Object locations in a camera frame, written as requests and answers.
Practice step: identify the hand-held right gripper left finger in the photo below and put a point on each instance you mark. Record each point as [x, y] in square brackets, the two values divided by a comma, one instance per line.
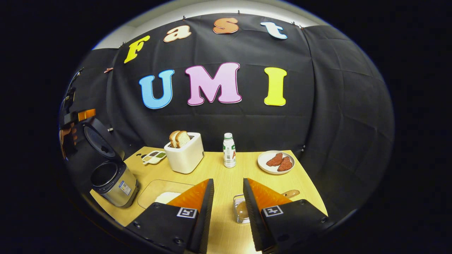
[204, 218]

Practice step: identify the white divided condiment dish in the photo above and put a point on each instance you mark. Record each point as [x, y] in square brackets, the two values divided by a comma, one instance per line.
[154, 157]

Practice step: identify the white round plate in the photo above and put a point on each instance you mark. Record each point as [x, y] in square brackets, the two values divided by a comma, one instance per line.
[263, 164]

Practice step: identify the toast bread slice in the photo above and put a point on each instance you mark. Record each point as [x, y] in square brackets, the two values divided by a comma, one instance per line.
[183, 138]
[172, 138]

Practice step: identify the black backdrop cloth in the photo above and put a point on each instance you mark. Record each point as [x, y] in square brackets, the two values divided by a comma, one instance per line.
[335, 106]

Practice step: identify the white milk bottle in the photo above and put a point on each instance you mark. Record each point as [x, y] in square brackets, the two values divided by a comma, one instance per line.
[229, 151]

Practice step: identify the silver black rice cooker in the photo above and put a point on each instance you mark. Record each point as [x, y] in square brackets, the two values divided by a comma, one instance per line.
[114, 187]

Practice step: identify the wooden spoon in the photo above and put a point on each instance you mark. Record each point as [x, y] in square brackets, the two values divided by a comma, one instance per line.
[291, 193]

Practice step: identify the white toaster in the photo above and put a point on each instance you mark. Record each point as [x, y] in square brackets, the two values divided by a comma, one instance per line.
[185, 158]

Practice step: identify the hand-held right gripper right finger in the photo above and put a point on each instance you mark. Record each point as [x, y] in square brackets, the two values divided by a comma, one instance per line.
[252, 218]

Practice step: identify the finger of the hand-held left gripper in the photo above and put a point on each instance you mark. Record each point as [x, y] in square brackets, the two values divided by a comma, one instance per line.
[86, 114]

